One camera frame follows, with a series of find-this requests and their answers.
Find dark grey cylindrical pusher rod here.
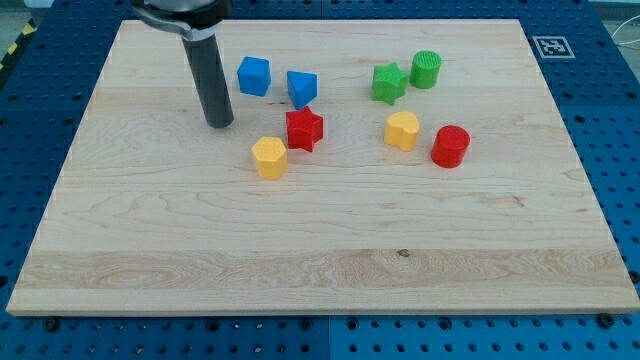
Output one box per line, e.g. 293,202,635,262
183,27,234,128

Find red star block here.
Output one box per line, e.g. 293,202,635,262
286,106,324,152

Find green star block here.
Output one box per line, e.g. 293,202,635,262
372,62,409,105

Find yellow heart block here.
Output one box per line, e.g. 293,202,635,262
384,111,420,152

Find blue cube block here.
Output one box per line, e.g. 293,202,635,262
237,56,271,97

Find blue triangle block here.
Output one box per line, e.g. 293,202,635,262
287,71,318,110

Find yellow hexagon block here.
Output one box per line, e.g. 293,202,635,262
251,137,288,179

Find wooden board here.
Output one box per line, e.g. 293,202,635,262
7,19,639,316

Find green cylinder block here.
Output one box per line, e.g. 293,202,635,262
410,50,442,89

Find red cylinder block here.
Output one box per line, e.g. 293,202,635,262
431,125,471,168

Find white fiducial marker tag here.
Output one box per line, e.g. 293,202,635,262
532,36,575,59

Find white cable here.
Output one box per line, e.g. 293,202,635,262
610,13,640,51

